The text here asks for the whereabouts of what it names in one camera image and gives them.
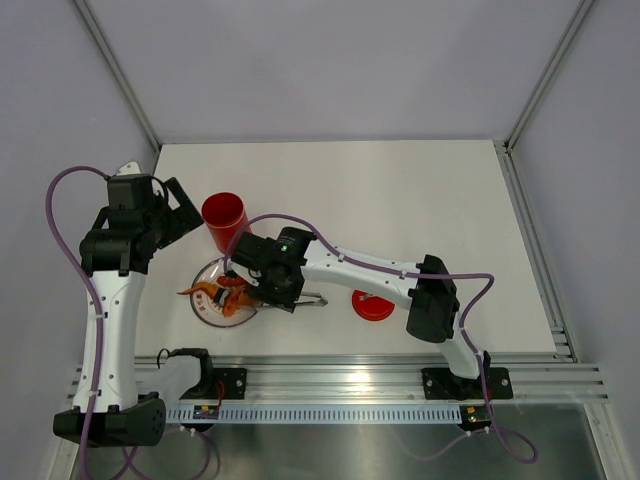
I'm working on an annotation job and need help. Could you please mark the stainless steel tongs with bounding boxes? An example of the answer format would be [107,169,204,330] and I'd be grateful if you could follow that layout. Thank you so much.
[249,292,329,312]

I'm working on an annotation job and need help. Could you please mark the black seaweed sushi roll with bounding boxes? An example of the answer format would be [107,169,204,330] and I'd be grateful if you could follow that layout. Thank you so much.
[213,288,228,306]

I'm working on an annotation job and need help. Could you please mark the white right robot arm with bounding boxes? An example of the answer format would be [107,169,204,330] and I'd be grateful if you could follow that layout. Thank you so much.
[200,192,495,400]

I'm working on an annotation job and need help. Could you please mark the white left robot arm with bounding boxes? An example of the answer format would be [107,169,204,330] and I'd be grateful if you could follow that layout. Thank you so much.
[53,173,216,448]

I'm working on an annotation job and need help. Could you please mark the red cylindrical lunch container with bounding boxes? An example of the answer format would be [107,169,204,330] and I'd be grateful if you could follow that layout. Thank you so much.
[201,192,251,254]

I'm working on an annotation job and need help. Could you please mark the red grilled sausage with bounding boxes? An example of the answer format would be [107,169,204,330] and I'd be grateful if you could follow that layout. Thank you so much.
[216,275,247,289]

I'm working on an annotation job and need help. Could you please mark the breaded fried chicken nugget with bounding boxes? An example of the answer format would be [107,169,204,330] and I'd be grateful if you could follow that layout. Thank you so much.
[238,291,262,308]

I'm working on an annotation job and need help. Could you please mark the orange fried chicken wing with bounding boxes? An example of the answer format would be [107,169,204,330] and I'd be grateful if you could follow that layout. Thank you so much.
[179,282,220,299]

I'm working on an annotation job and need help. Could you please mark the white plate with red print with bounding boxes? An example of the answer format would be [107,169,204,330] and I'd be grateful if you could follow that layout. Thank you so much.
[186,258,258,328]

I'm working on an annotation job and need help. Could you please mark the red round lid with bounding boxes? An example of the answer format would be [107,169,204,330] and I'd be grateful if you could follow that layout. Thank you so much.
[351,290,395,322]

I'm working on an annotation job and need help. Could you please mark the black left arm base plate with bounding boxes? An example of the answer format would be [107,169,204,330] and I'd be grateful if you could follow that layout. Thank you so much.
[180,367,248,400]

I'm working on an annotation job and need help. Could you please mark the aluminium left frame post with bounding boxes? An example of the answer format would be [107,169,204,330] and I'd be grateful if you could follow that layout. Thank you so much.
[70,0,162,158]

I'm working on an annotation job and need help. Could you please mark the aluminium frame post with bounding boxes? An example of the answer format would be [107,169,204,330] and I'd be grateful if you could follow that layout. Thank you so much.
[504,0,598,154]
[70,0,162,158]

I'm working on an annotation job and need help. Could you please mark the white slotted cable duct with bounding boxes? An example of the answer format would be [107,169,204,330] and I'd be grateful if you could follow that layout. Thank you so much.
[167,404,462,425]

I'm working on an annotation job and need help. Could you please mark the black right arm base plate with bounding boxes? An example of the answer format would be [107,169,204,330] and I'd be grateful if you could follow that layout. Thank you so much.
[421,367,514,401]

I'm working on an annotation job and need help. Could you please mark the aluminium front rail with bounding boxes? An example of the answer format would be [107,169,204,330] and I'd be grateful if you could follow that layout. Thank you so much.
[67,355,610,405]

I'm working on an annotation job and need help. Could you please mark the aluminium rail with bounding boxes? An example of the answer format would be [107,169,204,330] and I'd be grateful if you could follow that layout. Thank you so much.
[67,355,610,405]
[493,140,581,363]

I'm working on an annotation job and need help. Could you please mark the aluminium right side rail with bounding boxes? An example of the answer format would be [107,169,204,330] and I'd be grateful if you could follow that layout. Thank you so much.
[493,140,581,363]

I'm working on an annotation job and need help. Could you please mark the aluminium right frame post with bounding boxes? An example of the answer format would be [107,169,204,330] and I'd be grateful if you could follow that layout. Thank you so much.
[504,0,598,154]

